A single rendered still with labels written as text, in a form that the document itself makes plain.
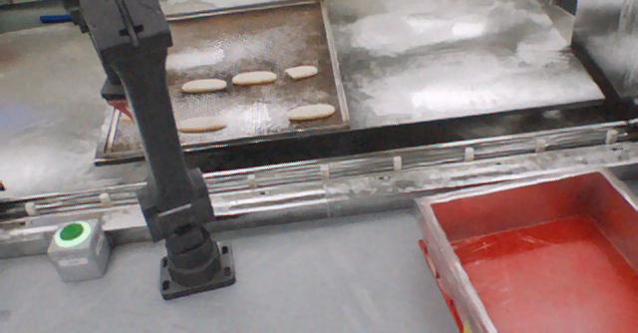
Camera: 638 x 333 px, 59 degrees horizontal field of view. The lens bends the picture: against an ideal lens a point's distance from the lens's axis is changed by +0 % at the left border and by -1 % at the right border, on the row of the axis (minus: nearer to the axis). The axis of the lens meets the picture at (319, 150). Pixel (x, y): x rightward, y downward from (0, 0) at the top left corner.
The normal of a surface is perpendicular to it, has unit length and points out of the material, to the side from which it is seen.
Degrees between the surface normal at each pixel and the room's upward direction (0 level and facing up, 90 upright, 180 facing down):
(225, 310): 0
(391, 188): 0
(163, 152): 108
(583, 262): 0
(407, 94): 10
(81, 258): 90
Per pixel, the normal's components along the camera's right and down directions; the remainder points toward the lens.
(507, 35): -0.07, -0.69
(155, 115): 0.46, 0.72
